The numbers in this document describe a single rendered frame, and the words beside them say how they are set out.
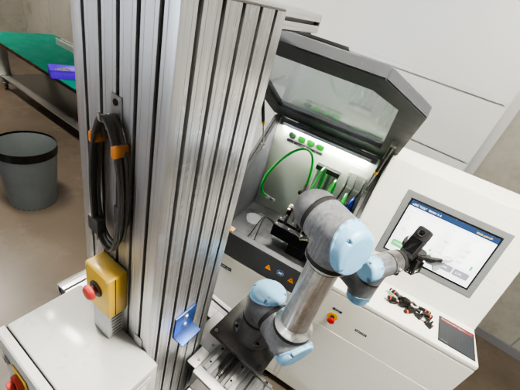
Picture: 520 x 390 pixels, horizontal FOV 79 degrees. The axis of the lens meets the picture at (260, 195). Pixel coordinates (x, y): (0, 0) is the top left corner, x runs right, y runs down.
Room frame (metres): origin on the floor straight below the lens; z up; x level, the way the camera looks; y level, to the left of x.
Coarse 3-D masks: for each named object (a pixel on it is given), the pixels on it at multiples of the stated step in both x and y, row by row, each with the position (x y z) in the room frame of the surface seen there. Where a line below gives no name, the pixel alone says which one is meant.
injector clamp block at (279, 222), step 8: (280, 216) 1.53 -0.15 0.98; (280, 224) 1.45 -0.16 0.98; (288, 224) 1.48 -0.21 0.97; (272, 232) 1.44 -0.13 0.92; (280, 232) 1.42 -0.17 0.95; (288, 232) 1.41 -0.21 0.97; (296, 232) 1.42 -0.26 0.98; (288, 240) 1.40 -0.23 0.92; (296, 240) 1.39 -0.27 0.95; (304, 240) 1.38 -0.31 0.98; (288, 248) 1.40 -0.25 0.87; (296, 248) 1.38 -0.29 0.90; (304, 248) 1.37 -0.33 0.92; (296, 256) 1.38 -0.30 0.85
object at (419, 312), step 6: (390, 288) 1.17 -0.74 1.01; (396, 294) 1.14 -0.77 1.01; (390, 300) 1.11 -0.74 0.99; (396, 300) 1.11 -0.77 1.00; (402, 300) 1.10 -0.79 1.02; (408, 300) 1.10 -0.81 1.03; (408, 306) 1.09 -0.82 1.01; (414, 306) 1.10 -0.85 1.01; (420, 306) 1.10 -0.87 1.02; (408, 312) 1.06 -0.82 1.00; (414, 312) 1.08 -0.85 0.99; (420, 312) 1.07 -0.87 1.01; (426, 312) 1.08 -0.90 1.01; (420, 318) 1.05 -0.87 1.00; (426, 318) 1.06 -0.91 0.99; (432, 318) 1.06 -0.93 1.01; (426, 324) 1.03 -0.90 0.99; (432, 324) 1.03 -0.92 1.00
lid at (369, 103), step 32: (288, 32) 1.02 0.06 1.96; (288, 64) 1.18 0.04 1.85; (320, 64) 1.01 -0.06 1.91; (352, 64) 0.94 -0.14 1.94; (384, 64) 0.93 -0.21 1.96; (288, 96) 1.52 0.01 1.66; (320, 96) 1.31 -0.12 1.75; (352, 96) 1.16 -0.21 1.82; (384, 96) 1.00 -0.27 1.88; (416, 96) 0.97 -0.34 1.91; (320, 128) 1.72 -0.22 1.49; (352, 128) 1.51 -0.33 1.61; (384, 128) 1.30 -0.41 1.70; (416, 128) 1.09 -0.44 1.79
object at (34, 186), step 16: (0, 144) 2.05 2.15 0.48; (16, 144) 2.17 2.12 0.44; (32, 144) 2.25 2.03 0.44; (48, 144) 2.27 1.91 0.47; (0, 160) 1.84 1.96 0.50; (16, 160) 1.86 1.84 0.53; (32, 160) 1.92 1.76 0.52; (48, 160) 2.03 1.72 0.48; (16, 176) 1.87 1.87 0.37; (32, 176) 1.92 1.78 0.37; (48, 176) 2.03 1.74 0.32; (16, 192) 1.87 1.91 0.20; (32, 192) 1.92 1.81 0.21; (48, 192) 2.02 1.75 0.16; (16, 208) 1.89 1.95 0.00; (32, 208) 1.92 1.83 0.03
